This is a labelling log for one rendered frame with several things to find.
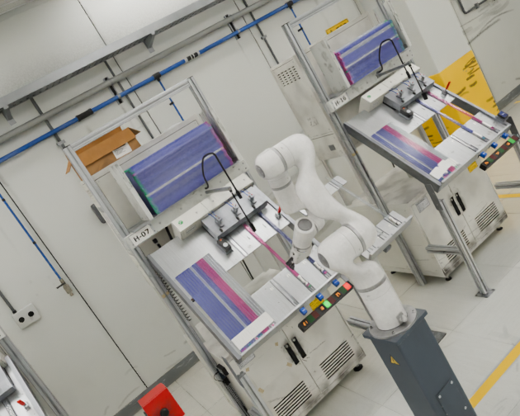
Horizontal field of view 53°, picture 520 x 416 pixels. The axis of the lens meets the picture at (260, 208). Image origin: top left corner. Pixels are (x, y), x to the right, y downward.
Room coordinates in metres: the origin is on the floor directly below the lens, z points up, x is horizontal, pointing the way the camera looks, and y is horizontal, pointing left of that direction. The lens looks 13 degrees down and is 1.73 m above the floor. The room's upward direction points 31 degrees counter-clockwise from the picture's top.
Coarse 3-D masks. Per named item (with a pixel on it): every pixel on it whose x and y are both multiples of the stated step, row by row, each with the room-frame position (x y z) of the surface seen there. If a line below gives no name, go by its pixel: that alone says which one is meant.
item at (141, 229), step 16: (160, 96) 2.78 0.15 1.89; (128, 112) 2.71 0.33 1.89; (112, 128) 2.67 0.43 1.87; (224, 128) 2.79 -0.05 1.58; (80, 144) 2.60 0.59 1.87; (128, 192) 2.61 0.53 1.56; (192, 192) 2.67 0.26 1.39; (144, 208) 2.56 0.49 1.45; (144, 224) 2.55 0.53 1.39; (144, 240) 2.57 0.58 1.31; (352, 320) 2.63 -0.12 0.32; (368, 320) 2.54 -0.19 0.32; (240, 384) 2.12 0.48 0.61
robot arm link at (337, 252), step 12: (324, 240) 1.73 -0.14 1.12; (336, 240) 1.70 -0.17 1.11; (348, 240) 1.69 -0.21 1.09; (324, 252) 1.69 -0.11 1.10; (336, 252) 1.68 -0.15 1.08; (348, 252) 1.68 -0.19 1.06; (360, 252) 1.71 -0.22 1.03; (324, 264) 1.71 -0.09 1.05; (336, 264) 1.67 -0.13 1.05; (348, 264) 1.68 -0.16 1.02; (360, 264) 1.73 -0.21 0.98; (372, 264) 1.73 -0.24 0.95; (348, 276) 1.71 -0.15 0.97; (360, 276) 1.69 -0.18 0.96; (372, 276) 1.69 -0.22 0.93; (384, 276) 1.72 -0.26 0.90; (360, 288) 1.72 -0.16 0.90; (372, 288) 1.69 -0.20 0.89
